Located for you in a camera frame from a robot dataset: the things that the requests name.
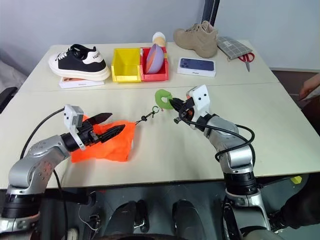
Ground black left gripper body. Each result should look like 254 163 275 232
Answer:
77 121 103 149

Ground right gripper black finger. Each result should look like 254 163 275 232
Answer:
173 110 189 125
169 97 187 111

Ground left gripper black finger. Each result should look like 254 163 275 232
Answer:
85 112 114 126
98 124 126 144

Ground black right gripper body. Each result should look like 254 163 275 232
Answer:
183 97 197 120

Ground orange fabric pouch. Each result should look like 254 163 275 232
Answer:
70 114 137 164

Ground green foam ring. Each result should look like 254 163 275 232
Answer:
154 89 174 111

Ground grey checked fabric pouch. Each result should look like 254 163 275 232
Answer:
215 35 254 62

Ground bystander's bare hand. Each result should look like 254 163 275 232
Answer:
298 74 320 101

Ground red plastic bin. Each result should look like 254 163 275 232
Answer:
139 47 170 82

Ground white phone box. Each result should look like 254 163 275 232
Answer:
58 76 106 89

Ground blue phone box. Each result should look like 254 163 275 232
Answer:
177 57 217 79

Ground purple bowl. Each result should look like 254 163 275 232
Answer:
146 43 165 75

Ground black and white sneaker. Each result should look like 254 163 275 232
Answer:
47 44 111 82

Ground yellow plastic bin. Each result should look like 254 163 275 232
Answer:
111 47 142 83

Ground beige suede boot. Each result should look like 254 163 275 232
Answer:
173 20 219 59

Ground dark rounded shape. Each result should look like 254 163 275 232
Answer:
171 198 202 240
109 199 151 237

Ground black chair armrest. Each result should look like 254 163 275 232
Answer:
0 86 19 114

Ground dark vertical pole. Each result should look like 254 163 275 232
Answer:
200 0 220 26

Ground bystander's dark clothed leg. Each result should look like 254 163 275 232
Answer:
279 173 320 230

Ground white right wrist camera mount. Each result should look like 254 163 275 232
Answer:
185 84 211 116

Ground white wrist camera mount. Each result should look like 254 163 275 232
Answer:
185 84 211 116
62 104 87 151

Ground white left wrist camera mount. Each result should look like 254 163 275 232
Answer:
62 104 87 151

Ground black drawstring with green ring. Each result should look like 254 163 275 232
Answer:
134 105 161 125

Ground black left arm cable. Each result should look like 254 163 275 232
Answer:
19 107 69 240

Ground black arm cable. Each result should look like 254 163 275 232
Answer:
184 119 256 162
19 107 69 240

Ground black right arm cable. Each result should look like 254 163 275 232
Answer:
184 119 256 162

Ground black table frame bar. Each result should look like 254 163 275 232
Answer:
41 188 97 206

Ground red handled scissors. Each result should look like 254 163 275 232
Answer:
237 52 256 73

